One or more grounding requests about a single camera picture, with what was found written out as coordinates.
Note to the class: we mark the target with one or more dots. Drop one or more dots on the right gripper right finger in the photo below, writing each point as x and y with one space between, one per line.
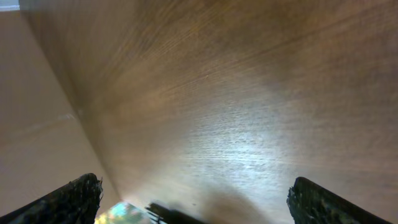
309 202

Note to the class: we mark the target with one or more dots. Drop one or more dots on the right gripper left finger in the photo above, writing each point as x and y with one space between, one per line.
77 202

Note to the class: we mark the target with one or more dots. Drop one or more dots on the black Galaxy flip phone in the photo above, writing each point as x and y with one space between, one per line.
123 213

